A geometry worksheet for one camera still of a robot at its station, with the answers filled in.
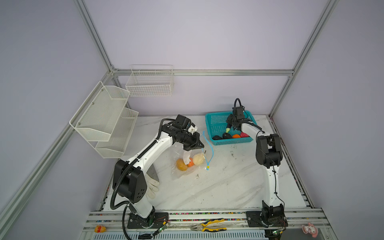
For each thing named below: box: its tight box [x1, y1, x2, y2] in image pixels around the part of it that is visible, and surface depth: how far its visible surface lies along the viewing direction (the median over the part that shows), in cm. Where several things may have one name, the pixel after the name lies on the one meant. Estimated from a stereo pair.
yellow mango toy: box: [176, 158, 188, 171], surface depth 90 cm
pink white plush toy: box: [301, 222, 319, 238], surface depth 70 cm
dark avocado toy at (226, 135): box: [222, 132, 232, 139], surface depth 101 cm
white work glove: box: [145, 173, 160, 199], surface depth 84 cm
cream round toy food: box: [192, 153, 206, 166], surface depth 85 cm
